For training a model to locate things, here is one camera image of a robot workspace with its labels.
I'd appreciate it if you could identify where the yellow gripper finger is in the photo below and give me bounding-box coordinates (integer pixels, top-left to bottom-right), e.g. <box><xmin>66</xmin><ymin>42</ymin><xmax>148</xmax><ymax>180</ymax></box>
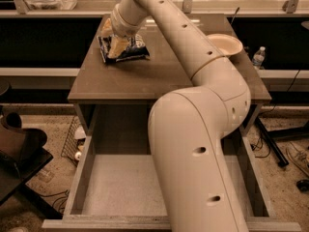
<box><xmin>108</xmin><ymin>36</ymin><xmax>128</xmax><ymax>59</ymax></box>
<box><xmin>100</xmin><ymin>18</ymin><xmax>113</xmax><ymax>38</ymax></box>

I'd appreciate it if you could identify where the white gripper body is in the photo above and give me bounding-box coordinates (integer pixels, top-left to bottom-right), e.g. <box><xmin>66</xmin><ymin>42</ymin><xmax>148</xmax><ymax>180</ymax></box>
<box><xmin>110</xmin><ymin>4</ymin><xmax>142</xmax><ymax>38</ymax></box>

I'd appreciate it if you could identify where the blue chip bag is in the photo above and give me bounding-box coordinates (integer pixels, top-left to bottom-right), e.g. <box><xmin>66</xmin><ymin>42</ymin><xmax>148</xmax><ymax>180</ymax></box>
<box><xmin>98</xmin><ymin>34</ymin><xmax>150</xmax><ymax>63</ymax></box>

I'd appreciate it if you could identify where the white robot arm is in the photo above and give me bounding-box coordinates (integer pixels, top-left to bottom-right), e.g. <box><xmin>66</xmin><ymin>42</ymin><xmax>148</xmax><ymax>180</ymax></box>
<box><xmin>109</xmin><ymin>0</ymin><xmax>251</xmax><ymax>232</ymax></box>

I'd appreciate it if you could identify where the open top drawer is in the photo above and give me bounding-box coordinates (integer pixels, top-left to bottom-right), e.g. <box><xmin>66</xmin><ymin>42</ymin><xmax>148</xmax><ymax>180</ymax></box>
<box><xmin>42</xmin><ymin>104</ymin><xmax>301</xmax><ymax>232</ymax></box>

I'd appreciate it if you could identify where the white paper bowl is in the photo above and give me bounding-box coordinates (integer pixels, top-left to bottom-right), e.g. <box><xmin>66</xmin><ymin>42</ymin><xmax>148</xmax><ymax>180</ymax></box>
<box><xmin>208</xmin><ymin>34</ymin><xmax>243</xmax><ymax>57</ymax></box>

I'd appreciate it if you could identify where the clear plastic water bottle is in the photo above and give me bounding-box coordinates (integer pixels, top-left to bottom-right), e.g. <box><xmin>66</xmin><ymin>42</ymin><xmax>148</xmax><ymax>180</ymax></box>
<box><xmin>252</xmin><ymin>46</ymin><xmax>266</xmax><ymax>70</ymax></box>

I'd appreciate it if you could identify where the dark brown chair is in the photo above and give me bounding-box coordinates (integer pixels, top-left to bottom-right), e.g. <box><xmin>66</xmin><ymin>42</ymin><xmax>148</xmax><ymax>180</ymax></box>
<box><xmin>0</xmin><ymin>105</ymin><xmax>53</xmax><ymax>205</ymax></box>

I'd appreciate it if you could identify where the black stand leg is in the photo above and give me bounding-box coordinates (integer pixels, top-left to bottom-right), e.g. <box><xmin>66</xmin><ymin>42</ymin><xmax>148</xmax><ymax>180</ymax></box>
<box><xmin>255</xmin><ymin>118</ymin><xmax>309</xmax><ymax>167</ymax></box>

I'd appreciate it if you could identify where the grey sneaker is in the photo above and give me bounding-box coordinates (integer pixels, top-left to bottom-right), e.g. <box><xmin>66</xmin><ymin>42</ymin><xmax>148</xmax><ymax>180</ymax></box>
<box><xmin>287</xmin><ymin>142</ymin><xmax>309</xmax><ymax>177</ymax></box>

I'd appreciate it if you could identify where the wire mesh basket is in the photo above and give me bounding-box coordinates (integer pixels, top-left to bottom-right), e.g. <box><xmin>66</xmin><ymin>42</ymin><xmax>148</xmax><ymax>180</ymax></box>
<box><xmin>61</xmin><ymin>116</ymin><xmax>81</xmax><ymax>166</ymax></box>

